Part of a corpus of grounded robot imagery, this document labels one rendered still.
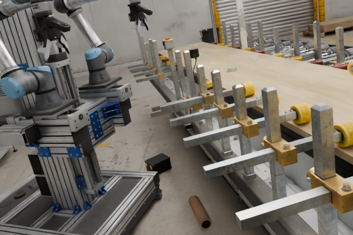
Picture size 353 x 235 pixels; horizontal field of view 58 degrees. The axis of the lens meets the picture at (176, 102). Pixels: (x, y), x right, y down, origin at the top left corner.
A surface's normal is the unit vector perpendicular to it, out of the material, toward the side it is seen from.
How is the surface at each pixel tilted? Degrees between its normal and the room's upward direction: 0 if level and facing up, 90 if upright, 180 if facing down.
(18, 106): 90
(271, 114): 90
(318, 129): 90
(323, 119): 90
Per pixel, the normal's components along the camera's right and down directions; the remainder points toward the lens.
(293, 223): -0.18, -0.94
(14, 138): -0.37, 0.33
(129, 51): 0.14, 0.26
